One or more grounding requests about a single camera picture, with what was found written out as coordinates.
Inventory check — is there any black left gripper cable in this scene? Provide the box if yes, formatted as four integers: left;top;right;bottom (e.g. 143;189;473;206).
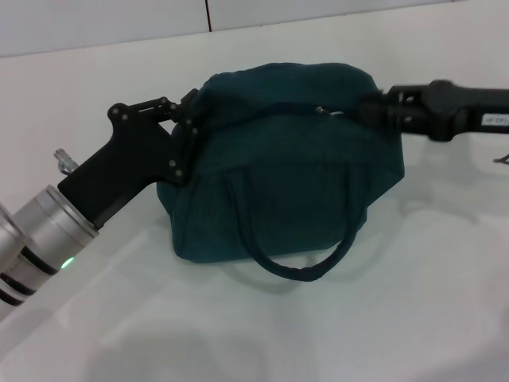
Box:
53;147;83;175

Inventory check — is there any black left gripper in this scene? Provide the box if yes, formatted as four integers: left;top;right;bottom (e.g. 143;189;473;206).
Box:
57;88;204;231

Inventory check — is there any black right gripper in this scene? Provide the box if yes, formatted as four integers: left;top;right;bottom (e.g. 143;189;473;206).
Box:
348;79;509;143

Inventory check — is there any dark teal fabric bag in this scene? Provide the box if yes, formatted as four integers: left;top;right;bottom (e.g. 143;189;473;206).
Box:
154;61;407;284

